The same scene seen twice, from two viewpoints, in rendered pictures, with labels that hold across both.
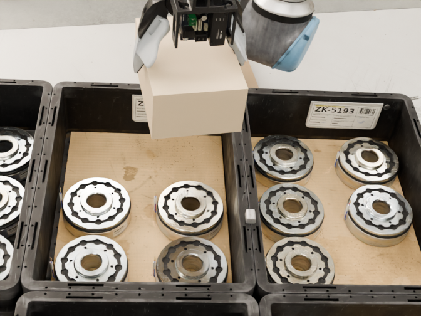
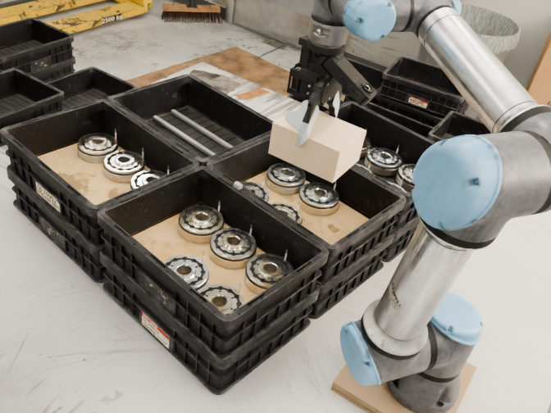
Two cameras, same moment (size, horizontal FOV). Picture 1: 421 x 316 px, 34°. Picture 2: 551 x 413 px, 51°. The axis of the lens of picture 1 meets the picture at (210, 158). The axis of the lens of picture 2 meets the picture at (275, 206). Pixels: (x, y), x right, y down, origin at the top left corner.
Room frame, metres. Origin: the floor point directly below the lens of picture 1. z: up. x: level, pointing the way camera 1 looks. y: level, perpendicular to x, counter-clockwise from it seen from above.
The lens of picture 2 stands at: (1.44, -0.77, 1.70)
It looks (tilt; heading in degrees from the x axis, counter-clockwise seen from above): 37 degrees down; 135
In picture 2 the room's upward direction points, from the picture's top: 9 degrees clockwise
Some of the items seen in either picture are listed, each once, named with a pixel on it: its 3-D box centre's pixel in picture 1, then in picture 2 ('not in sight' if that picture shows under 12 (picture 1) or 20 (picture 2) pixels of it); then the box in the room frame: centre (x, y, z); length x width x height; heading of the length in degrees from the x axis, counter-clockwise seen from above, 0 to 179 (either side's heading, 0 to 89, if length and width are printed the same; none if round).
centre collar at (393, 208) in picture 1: (381, 207); (184, 270); (0.72, -0.28, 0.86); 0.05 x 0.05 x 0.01
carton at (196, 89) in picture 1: (187, 74); (316, 142); (0.73, 0.04, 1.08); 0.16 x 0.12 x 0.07; 17
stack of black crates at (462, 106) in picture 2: not in sight; (416, 117); (-0.02, 1.62, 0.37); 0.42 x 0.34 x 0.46; 17
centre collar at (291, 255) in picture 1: (301, 263); (201, 217); (0.60, -0.15, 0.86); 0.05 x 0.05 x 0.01
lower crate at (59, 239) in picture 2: not in sight; (102, 202); (0.32, -0.26, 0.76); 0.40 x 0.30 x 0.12; 8
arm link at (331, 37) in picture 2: not in sight; (327, 31); (0.71, 0.04, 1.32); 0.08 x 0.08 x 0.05
